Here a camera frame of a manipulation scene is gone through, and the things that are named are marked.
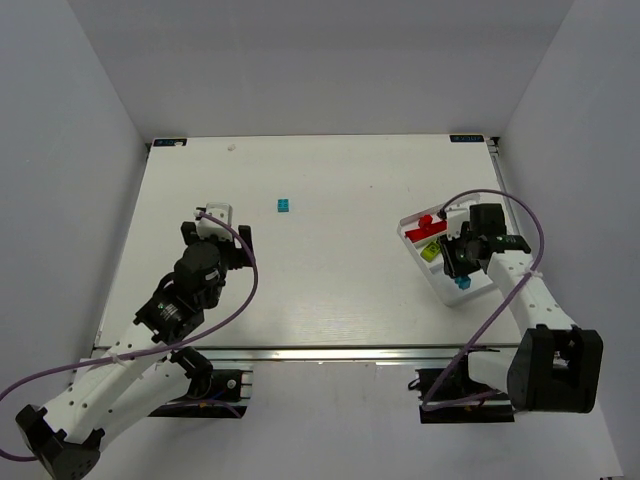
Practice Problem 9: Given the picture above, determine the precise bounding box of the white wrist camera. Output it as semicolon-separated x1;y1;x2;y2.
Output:
438;207;469;240
194;202;233;241

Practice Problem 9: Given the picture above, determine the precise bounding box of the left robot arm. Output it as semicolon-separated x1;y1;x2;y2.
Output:
16;213;257;479

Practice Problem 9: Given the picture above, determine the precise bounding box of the red small lego brick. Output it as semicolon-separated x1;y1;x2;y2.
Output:
418;215;433;229

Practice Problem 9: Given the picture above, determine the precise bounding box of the aluminium front table rail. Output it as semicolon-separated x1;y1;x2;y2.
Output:
92;344;566;365

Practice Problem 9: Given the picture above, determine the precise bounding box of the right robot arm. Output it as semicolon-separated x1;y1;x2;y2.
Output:
438;203;604;413

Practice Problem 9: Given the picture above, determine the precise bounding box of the blue square lego brick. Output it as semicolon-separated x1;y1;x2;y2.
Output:
276;198;290;213

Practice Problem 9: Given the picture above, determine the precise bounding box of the right blue corner label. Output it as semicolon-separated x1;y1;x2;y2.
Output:
449;134;485;143

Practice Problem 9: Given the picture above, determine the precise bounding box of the blue corner label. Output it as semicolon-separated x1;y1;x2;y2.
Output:
449;134;485;143
152;138;187;148

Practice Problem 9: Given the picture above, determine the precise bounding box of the white divided sorting tray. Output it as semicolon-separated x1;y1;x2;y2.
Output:
397;194;496;307

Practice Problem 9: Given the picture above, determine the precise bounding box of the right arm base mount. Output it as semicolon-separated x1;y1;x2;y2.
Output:
418;366;515;425

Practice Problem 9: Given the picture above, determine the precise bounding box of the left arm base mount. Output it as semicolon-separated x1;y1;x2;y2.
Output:
149;368;253;419

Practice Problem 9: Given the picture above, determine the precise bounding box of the red lego plate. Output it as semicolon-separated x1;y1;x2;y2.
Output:
405;222;447;243

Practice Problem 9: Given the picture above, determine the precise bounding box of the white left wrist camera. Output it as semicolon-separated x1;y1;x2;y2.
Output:
194;202;233;241

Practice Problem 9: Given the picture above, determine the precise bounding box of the blue long lego brick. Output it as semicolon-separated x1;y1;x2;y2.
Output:
454;275;471;291

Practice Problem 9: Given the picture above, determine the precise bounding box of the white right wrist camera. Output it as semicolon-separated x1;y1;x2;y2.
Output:
438;207;469;240

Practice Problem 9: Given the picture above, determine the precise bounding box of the left blue corner label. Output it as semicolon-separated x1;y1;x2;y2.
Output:
152;138;187;148

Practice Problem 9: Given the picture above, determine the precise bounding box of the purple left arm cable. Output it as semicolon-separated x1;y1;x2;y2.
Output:
0;212;260;461

